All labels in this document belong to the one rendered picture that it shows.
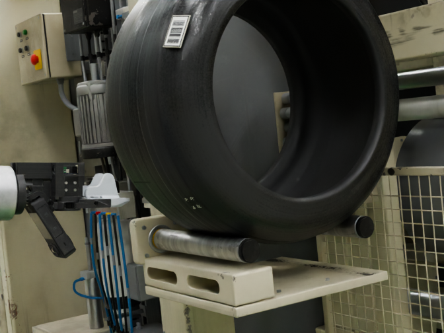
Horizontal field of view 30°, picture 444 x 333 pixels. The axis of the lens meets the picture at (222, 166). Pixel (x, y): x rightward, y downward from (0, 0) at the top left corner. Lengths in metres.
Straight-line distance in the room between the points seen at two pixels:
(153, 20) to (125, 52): 0.09
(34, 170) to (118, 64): 0.29
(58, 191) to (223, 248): 0.33
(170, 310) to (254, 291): 0.46
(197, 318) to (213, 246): 0.36
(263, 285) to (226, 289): 0.07
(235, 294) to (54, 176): 0.38
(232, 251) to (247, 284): 0.07
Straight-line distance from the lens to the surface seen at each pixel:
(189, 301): 1.64
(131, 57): 1.53
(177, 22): 1.45
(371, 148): 1.66
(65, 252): 1.43
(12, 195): 1.36
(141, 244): 1.78
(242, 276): 1.50
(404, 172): 1.84
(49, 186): 1.42
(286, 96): 2.13
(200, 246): 1.61
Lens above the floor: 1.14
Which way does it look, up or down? 3 degrees down
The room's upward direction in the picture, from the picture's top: 6 degrees counter-clockwise
